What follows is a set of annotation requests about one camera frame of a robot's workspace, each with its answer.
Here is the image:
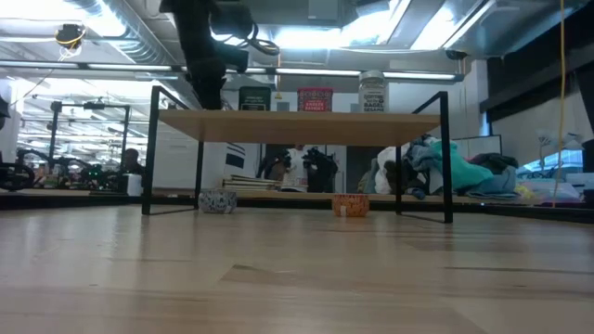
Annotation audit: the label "silver ventilation duct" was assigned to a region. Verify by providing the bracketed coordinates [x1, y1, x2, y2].
[69, 0, 187, 66]

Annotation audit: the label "white box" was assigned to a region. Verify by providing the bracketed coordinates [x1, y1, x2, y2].
[123, 173, 143, 197]

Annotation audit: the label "wooden shelf black metal legs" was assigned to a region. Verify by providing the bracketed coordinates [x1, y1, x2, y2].
[141, 85, 455, 225]

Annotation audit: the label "blue grey cloth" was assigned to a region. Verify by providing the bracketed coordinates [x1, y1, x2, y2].
[463, 166, 519, 200]

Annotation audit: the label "white cabinet black stripes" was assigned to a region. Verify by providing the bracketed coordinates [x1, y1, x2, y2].
[152, 138, 261, 190]

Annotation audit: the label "white board panel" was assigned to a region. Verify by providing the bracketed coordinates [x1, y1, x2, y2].
[452, 134, 503, 161]

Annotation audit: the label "black background camera stand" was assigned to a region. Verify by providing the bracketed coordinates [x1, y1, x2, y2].
[49, 99, 132, 163]

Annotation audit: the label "black cloth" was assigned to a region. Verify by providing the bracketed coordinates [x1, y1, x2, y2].
[468, 152, 520, 175]

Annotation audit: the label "orange patterned bowl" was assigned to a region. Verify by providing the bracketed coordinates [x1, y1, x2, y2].
[331, 193, 370, 218]

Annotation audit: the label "yellow black cord reel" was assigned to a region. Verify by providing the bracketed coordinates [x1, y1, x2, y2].
[54, 22, 88, 51]

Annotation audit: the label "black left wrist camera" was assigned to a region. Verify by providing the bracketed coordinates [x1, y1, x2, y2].
[213, 40, 251, 74]

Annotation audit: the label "blue denim cloth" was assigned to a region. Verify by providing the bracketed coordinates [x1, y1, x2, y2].
[403, 135, 440, 196]

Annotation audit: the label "dark green spice box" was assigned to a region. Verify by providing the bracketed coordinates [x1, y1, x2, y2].
[239, 85, 272, 111]

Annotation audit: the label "pale pink cloth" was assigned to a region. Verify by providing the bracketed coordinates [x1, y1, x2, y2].
[517, 178, 586, 204]

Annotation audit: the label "bagel sesame seasoning jar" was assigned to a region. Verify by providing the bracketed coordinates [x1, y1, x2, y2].
[357, 70, 390, 113]

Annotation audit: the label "stack of books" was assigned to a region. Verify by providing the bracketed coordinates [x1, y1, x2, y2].
[221, 173, 282, 192]

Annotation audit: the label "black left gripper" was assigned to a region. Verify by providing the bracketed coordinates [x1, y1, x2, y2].
[160, 0, 228, 111]

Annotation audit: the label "person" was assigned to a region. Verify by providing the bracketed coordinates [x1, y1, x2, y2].
[121, 148, 146, 176]
[278, 144, 310, 193]

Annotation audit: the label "teal cloth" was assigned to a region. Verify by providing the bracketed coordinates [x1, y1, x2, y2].
[429, 140, 494, 191]

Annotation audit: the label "red patterned spice tin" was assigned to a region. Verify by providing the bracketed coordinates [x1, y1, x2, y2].
[297, 86, 334, 112]

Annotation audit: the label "black aluminium table frame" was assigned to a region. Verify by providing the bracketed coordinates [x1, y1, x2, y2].
[0, 192, 594, 225]

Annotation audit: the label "long ceiling light bar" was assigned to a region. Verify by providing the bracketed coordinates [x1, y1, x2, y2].
[0, 59, 465, 83]

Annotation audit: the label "white garment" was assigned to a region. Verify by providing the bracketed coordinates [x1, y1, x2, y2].
[374, 146, 409, 195]

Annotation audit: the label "blue white patterned bowl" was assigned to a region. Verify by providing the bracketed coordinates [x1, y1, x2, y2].
[198, 188, 238, 214]

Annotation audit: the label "yellow cable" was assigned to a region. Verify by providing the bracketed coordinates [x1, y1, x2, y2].
[551, 0, 568, 209]

